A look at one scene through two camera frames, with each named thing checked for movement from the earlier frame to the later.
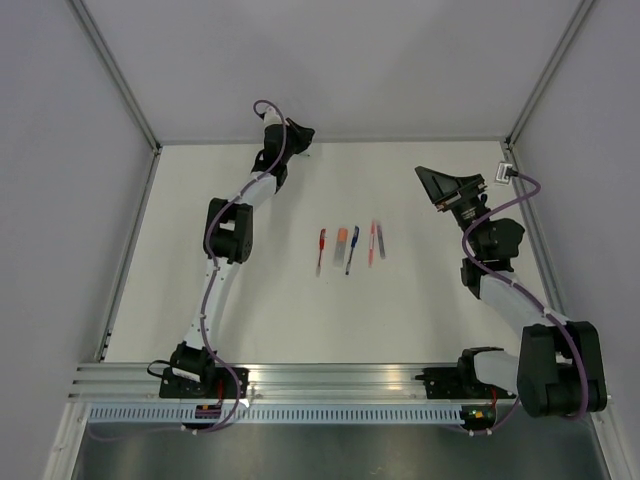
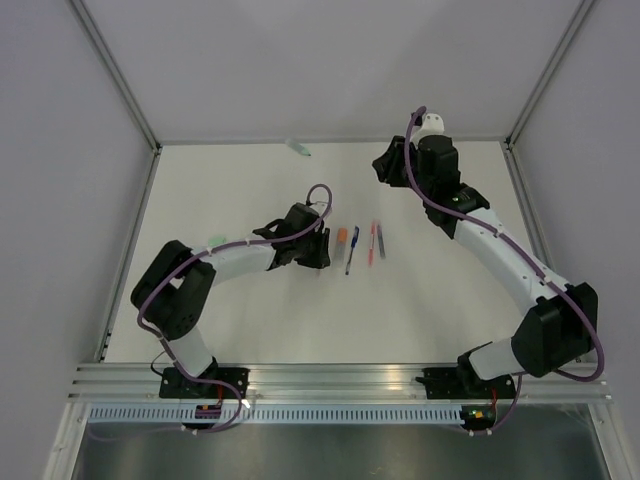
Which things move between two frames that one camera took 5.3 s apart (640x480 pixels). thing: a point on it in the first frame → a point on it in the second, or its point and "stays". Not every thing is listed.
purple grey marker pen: [381, 242] stays
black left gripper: [303, 136] → [322, 257]
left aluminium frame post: [109, 62] stays
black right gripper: [441, 187] → [387, 165]
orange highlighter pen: [340, 247] stays
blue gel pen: [355, 237] stays
